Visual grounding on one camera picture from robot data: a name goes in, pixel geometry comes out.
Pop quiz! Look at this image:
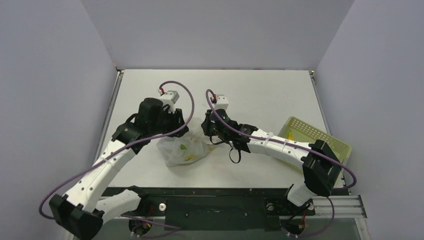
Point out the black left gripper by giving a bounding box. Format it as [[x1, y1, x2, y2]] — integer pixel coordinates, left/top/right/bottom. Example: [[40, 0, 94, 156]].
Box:
[[149, 107, 188, 139]]

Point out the white plastic bag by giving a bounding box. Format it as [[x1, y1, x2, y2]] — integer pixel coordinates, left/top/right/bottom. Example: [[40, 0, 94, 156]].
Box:
[[156, 117, 216, 168]]

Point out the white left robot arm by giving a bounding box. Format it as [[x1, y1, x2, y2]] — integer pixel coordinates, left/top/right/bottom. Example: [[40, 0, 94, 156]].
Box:
[[49, 95, 188, 240]]

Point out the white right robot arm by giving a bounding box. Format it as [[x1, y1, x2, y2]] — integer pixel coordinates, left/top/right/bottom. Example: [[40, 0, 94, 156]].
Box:
[[201, 109, 342, 214]]

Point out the yellow fake banana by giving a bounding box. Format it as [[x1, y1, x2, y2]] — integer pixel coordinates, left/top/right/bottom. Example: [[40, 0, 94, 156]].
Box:
[[287, 131, 295, 141]]

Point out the yellow-green perforated plastic basket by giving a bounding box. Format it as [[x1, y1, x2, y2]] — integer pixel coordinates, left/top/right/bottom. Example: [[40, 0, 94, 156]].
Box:
[[272, 116, 353, 173]]

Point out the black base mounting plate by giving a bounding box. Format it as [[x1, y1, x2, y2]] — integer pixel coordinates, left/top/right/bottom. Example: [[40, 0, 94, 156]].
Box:
[[102, 187, 316, 232]]

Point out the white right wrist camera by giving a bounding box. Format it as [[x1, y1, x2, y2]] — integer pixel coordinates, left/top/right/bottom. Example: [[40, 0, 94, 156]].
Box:
[[210, 94, 229, 111]]

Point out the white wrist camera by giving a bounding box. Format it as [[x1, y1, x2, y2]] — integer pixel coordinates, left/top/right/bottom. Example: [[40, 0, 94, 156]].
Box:
[[210, 94, 229, 111], [159, 90, 180, 105]]

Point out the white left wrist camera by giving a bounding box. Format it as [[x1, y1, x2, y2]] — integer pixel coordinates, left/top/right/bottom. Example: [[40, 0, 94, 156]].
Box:
[[159, 90, 180, 105]]

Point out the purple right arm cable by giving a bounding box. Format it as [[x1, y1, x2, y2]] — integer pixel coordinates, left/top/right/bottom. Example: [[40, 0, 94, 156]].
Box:
[[205, 88, 358, 190]]

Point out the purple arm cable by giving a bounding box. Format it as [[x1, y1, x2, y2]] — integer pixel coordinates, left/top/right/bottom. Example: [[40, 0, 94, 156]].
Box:
[[39, 80, 195, 220], [205, 88, 358, 190]]

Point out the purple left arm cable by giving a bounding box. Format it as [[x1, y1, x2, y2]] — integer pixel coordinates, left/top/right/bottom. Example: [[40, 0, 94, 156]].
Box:
[[39, 80, 195, 220]]

